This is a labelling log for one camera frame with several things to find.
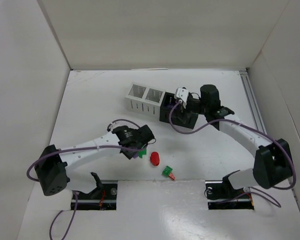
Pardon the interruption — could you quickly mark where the green notched lego brick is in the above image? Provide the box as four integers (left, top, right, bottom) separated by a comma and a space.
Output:
137, 148, 147, 159

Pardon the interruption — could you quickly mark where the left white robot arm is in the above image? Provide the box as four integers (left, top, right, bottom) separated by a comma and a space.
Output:
34, 125, 155, 199

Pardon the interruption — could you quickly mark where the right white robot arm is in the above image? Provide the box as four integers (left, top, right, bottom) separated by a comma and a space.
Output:
174, 84, 297, 198

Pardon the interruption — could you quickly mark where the red oval lego piece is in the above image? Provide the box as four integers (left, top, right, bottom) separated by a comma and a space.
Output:
150, 151, 160, 167

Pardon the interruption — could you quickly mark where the black double container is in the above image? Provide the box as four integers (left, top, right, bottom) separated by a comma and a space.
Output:
159, 92, 199, 129

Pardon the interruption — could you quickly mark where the white double container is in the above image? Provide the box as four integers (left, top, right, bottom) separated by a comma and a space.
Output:
124, 83, 166, 120

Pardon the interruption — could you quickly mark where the green square lego brick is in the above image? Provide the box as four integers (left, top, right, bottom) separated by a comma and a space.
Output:
162, 165, 173, 177

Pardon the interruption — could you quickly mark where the small red lego piece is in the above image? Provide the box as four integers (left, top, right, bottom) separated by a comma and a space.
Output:
168, 172, 176, 181

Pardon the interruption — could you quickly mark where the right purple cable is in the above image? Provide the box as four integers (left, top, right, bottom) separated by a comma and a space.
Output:
168, 99, 296, 208

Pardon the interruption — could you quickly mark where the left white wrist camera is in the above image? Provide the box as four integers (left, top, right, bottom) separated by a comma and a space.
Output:
106, 121, 116, 132

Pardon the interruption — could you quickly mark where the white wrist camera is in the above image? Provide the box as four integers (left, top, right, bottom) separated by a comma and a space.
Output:
106, 121, 116, 132
174, 87, 190, 108

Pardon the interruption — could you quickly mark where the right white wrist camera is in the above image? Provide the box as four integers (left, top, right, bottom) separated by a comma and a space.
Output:
174, 87, 190, 108

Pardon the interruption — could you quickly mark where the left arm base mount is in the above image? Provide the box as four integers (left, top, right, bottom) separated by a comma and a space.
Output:
67, 172, 118, 211

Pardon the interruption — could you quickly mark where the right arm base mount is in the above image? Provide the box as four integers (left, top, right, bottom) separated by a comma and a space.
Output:
204, 172, 255, 210

